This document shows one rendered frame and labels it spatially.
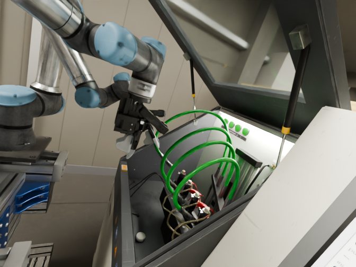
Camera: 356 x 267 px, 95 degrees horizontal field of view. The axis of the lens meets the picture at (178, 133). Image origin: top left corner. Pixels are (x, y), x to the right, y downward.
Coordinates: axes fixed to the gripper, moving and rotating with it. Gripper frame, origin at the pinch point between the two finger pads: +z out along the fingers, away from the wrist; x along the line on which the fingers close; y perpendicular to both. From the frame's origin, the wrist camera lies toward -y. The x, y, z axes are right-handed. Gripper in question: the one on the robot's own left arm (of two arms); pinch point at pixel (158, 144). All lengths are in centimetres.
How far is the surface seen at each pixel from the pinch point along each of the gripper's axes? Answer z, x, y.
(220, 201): 31.3, 10.1, -13.9
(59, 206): 21, -90, 127
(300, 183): 20, 38, -31
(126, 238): 22.7, 20.8, 20.9
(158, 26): -117, -123, -44
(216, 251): 33.5, 29.4, -5.2
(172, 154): 13.1, -35.2, -1.7
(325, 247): 27, 47, -25
